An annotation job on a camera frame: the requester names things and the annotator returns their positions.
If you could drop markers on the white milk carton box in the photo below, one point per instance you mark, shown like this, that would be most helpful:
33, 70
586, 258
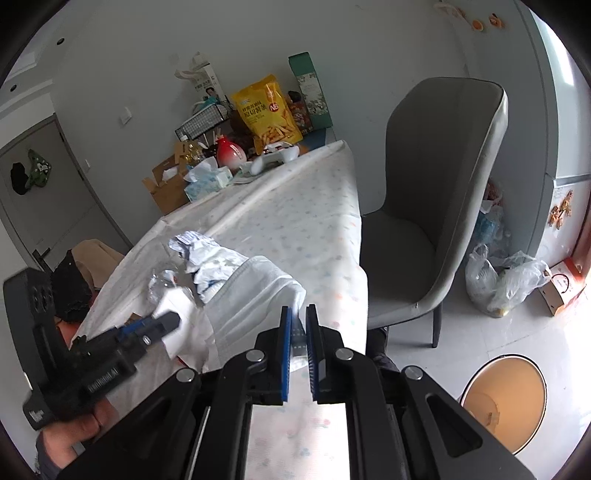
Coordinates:
207, 83

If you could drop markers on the teal tissue pack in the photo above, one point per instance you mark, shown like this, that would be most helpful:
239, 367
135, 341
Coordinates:
207, 180

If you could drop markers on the orange fridge magnet cluster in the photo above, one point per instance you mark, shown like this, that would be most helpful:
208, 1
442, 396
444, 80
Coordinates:
561, 210

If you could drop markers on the red snack packet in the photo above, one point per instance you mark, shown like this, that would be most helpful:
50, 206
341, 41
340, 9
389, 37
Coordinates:
300, 113

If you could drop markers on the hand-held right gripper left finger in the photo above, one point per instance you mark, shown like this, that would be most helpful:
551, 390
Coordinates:
286, 355

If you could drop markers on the white paper napkin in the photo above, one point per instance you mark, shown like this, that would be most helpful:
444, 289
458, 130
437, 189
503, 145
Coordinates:
184, 318

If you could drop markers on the brown cardboard box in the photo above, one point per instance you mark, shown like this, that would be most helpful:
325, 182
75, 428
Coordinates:
166, 189

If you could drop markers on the plastic bag of bottles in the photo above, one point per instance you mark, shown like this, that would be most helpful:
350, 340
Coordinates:
491, 230

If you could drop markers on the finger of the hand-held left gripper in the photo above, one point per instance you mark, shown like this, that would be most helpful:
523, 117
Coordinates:
136, 348
159, 324

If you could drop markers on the white game controller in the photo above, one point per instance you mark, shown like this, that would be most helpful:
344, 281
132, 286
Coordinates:
274, 159

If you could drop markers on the white plastic bag with items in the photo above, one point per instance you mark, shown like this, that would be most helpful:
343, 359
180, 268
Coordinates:
494, 194

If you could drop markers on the yellow snack bag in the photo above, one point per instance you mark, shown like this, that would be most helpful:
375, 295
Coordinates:
268, 115

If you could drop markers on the yellow oil bottle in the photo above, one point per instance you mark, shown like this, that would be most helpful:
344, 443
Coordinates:
191, 152

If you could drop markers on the white wall switch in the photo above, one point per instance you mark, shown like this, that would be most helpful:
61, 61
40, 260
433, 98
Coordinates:
125, 116

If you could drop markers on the clear plastic bottle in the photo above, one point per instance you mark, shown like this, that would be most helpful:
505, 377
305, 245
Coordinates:
161, 282

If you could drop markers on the clear plastic bag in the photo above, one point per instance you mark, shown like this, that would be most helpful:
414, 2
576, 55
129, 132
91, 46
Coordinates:
524, 277
480, 286

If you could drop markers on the white refrigerator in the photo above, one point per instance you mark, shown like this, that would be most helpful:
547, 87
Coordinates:
554, 138

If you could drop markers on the white face mask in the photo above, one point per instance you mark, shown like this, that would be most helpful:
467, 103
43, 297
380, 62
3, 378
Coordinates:
249, 300

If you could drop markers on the tall green box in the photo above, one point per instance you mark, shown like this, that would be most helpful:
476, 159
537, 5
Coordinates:
311, 92

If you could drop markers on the grey door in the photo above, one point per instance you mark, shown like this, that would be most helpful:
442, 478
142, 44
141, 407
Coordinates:
69, 203

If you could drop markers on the small round fridge magnet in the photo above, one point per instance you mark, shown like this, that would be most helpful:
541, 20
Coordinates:
496, 20
477, 25

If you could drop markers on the orange white cardboard box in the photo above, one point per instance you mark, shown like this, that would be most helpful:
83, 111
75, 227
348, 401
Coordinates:
565, 286

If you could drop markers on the dotted white tablecloth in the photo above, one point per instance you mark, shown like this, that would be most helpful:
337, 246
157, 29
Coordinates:
286, 221

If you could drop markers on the person's left forearm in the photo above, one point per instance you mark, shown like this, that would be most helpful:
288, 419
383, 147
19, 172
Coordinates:
48, 457

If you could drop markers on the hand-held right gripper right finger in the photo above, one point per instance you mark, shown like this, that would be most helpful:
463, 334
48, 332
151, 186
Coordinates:
314, 355

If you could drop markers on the red white vase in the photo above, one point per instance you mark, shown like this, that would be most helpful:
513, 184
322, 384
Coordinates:
229, 153

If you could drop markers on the crumpled blue white wrapper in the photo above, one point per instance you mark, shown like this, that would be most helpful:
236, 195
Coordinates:
187, 240

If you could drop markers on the person's left hand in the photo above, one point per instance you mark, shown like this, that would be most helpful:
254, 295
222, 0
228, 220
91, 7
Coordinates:
83, 429

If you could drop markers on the grey upholstered chair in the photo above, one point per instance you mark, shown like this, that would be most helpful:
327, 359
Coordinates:
438, 184

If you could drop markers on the printed paper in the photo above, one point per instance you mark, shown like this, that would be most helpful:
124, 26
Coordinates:
214, 272

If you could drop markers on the green hanging toy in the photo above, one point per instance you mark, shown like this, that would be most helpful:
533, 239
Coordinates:
38, 168

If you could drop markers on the black bag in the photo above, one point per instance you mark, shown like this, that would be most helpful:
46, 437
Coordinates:
74, 286

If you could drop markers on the black hanging item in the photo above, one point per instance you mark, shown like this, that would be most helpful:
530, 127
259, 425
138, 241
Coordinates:
20, 179

